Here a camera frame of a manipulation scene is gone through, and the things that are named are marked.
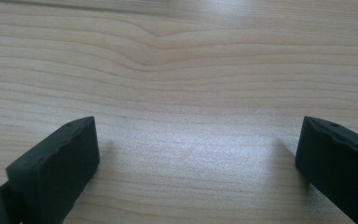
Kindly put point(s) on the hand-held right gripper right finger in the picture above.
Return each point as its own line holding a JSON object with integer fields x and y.
{"x": 338, "y": 161}

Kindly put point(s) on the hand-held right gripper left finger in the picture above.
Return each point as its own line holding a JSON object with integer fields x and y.
{"x": 57, "y": 168}

